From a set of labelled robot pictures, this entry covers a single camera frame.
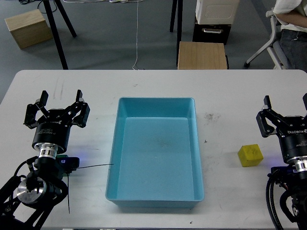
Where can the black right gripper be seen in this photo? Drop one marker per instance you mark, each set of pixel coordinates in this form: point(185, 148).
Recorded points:
point(290, 130)

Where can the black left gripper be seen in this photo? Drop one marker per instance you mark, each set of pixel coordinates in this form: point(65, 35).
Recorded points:
point(53, 126)

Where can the yellow block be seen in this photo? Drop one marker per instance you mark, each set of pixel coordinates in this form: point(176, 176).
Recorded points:
point(250, 155)

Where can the green block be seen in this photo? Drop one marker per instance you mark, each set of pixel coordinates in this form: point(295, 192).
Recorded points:
point(63, 161)

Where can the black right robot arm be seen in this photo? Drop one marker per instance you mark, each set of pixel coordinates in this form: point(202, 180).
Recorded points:
point(293, 201)

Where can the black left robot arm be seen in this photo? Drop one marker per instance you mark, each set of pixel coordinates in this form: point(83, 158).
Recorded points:
point(27, 200)

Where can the light wooden box left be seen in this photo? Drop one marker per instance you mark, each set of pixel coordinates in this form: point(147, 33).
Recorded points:
point(29, 28)

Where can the wooden box centre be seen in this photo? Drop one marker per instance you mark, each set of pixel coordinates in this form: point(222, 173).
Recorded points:
point(200, 55)

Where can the black drawer box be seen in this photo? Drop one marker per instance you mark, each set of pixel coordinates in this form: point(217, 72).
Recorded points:
point(211, 33)

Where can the white appliance box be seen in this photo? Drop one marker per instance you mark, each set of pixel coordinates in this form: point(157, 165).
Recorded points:
point(216, 11)

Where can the white office chair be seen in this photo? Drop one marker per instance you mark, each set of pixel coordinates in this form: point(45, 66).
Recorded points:
point(272, 46)

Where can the seated person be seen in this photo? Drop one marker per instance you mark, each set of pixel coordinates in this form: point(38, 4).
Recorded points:
point(292, 14)

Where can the blue plastic bin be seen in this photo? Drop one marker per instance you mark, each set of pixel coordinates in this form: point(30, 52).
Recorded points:
point(155, 158)

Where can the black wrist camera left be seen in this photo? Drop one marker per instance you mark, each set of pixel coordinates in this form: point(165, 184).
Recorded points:
point(74, 163)

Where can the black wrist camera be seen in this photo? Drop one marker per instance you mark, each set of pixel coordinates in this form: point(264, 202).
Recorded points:
point(283, 172)
point(74, 163)

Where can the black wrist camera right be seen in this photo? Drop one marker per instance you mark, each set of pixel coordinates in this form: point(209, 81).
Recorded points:
point(283, 172)

